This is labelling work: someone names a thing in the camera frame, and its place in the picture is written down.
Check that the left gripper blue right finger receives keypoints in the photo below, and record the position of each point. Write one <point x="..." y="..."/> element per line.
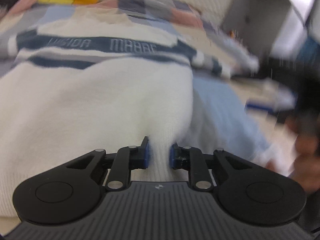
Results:
<point x="196" y="163"/>

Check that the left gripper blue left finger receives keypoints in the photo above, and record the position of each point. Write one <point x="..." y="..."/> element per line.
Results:
<point x="121" y="164"/>

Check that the white striped fleece sweater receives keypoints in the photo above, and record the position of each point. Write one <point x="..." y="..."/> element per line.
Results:
<point x="72" y="89"/>

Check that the person's right hand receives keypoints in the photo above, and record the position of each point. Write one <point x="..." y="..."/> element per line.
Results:
<point x="298" y="140"/>

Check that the patchwork plaid bed quilt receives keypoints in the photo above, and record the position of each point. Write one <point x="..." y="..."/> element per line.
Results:
<point x="219" y="118"/>

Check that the grey cabinet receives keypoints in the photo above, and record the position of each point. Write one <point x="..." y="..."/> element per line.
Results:
<point x="266" y="27"/>

